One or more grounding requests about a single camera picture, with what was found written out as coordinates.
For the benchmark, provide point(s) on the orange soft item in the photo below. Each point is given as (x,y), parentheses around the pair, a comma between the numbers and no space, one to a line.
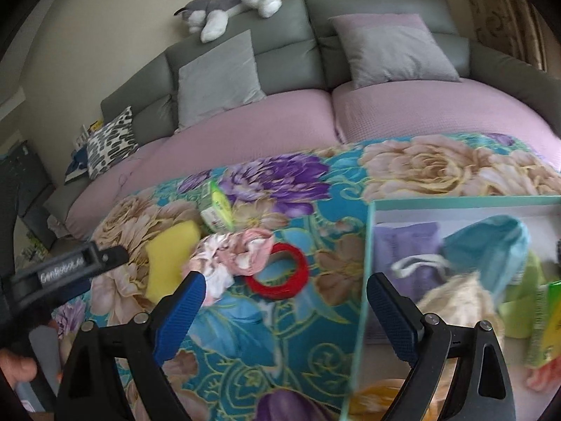
(381,399)

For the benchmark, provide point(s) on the grey sofa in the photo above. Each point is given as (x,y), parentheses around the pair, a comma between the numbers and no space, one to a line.
(285,22)

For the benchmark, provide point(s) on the white storage box green rim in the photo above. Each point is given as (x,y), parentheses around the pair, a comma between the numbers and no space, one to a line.
(460,215)

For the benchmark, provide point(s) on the person's left hand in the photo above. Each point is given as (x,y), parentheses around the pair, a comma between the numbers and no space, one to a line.
(17,368)

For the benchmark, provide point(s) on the cream fluffy plush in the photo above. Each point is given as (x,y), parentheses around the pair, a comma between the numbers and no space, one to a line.
(460,298)

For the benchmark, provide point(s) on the dark side cabinet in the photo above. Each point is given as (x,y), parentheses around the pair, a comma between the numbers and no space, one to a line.
(22,184)

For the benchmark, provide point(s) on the grey and white plush dog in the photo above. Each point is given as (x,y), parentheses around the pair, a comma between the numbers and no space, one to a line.
(228,4)

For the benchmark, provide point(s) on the green packet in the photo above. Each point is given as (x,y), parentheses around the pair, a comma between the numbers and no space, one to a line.
(217,208)

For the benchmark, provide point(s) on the row of books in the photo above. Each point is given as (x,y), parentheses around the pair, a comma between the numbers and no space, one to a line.
(90,131)

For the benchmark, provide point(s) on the yellow sponge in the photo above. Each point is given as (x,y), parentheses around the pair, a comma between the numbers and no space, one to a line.
(168,254)

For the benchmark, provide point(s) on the grey pillow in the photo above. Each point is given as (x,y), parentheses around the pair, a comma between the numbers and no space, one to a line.
(217,79)
(394,52)

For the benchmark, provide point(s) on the light green cloth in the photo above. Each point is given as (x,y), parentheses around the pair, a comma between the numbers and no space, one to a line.
(521,311)

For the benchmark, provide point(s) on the purple cloth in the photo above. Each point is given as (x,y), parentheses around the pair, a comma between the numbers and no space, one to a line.
(407,241)

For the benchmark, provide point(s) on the floral blanket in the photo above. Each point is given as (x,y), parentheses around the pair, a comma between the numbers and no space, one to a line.
(271,346)

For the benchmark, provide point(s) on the pink satin scrunchie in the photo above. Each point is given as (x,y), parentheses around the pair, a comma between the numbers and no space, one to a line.
(236,254)

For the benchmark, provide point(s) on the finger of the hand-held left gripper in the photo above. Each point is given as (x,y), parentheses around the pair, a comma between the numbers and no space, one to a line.
(109,257)

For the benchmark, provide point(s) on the light blue cloth pouch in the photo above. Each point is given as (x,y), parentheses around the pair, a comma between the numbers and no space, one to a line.
(491,245)

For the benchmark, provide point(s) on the pink sofa cover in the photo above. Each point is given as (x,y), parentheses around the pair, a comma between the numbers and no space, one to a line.
(263,123)

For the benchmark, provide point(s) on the pink zigzag cloth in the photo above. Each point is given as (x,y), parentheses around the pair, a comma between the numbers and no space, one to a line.
(543,377)

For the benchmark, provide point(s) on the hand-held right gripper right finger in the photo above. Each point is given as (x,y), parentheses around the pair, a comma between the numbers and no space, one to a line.
(394,315)

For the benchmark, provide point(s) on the black and white patterned pillow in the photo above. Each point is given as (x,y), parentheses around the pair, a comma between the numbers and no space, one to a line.
(111,140)

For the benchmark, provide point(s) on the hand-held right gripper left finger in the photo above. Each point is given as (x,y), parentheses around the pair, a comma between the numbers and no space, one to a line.
(184,311)

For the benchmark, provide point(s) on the patterned curtain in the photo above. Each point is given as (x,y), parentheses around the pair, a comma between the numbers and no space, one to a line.
(499,13)

